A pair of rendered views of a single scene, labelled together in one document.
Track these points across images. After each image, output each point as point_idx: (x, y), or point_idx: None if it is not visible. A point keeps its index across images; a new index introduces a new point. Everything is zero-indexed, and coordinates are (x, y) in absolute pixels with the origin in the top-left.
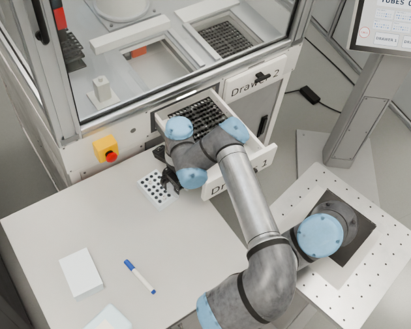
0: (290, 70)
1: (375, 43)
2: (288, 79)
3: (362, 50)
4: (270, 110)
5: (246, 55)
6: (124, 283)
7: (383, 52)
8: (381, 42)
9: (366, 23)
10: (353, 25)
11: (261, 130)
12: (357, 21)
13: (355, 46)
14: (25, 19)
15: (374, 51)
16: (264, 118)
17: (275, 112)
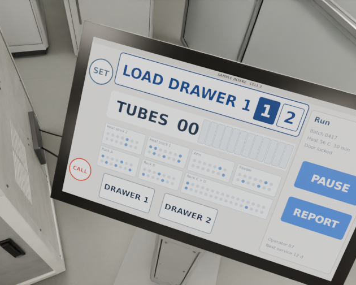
0: None
1: (103, 196)
2: (9, 204)
3: (76, 205)
4: (13, 234)
5: None
6: None
7: (119, 218)
8: (115, 198)
9: (83, 152)
10: (59, 151)
11: (11, 254)
12: (66, 144)
13: (63, 193)
14: None
15: (100, 213)
16: (3, 244)
17: (27, 235)
